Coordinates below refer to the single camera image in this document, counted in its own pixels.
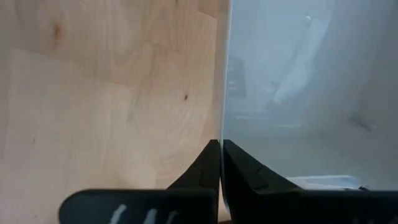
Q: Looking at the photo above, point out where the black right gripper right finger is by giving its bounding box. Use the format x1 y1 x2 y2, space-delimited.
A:
221 139 398 224

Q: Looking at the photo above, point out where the clear plastic basket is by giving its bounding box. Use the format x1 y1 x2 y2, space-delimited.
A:
219 0 398 218

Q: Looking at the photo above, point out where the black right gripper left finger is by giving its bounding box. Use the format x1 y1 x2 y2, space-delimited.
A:
58 139 221 224

